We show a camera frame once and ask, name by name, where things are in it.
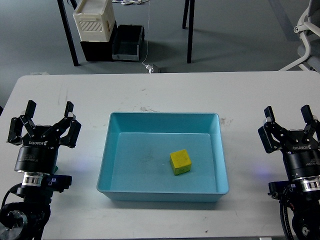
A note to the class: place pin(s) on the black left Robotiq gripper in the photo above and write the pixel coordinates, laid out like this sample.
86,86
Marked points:
39,150

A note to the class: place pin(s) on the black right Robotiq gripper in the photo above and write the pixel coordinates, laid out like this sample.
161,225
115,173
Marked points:
301,154

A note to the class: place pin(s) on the yellow cube block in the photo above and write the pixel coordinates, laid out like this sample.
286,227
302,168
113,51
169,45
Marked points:
180,162

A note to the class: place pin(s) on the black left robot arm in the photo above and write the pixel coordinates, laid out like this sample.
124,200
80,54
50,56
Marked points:
25,208

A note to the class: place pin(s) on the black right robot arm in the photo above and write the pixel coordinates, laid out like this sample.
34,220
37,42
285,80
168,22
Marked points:
299,196

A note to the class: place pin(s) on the black crate under white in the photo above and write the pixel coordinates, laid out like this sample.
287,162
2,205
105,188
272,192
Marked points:
99,51

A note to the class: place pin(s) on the white office chair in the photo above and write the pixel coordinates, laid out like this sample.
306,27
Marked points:
309,52

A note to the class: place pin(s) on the light blue plastic tray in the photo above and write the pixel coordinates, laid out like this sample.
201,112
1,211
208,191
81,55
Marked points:
136,160

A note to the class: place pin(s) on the white plastic crate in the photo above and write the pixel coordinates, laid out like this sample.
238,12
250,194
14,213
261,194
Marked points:
94,20

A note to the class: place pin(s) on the black open bin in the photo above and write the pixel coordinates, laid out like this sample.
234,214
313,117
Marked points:
128,42

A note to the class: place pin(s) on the black table leg left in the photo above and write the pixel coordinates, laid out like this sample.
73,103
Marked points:
70,42

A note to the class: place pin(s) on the black table leg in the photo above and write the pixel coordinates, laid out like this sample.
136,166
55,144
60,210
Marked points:
70,42
188,14

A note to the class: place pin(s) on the black table leg right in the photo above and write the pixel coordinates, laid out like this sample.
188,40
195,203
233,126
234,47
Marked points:
188,14

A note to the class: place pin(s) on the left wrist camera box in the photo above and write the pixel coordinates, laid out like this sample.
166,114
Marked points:
58,183

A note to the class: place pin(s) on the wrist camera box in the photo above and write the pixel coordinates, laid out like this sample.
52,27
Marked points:
58,183
276,189

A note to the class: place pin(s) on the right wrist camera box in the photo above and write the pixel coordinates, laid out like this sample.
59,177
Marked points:
276,189

